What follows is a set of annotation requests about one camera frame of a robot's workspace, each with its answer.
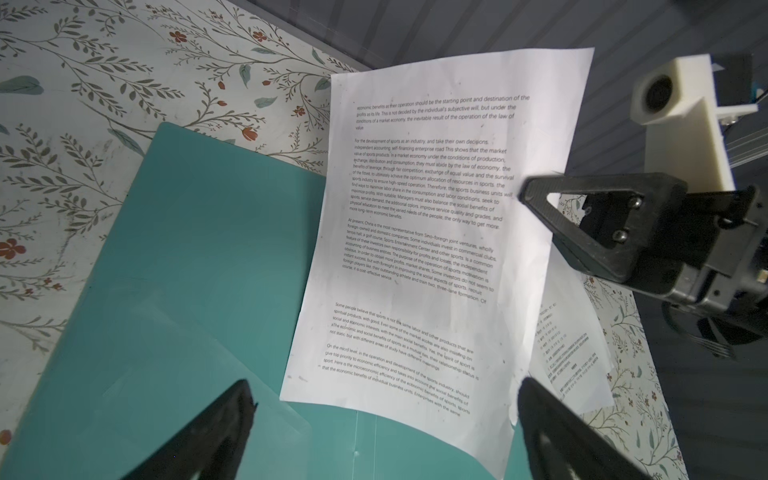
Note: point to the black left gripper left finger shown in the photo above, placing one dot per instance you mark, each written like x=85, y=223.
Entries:
x=211, y=445

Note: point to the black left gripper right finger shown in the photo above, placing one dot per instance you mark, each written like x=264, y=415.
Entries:
x=560, y=445

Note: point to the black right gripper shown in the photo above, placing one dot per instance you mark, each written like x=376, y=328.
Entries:
x=707, y=265

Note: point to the teal file folder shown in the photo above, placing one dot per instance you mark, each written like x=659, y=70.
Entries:
x=198, y=285

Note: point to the printed white paper sheet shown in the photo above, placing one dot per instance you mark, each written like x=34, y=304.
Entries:
x=428, y=272

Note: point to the white sheet with XDOF header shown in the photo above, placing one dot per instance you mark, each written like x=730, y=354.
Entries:
x=571, y=358

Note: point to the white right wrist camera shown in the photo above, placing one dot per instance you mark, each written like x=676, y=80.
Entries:
x=677, y=105

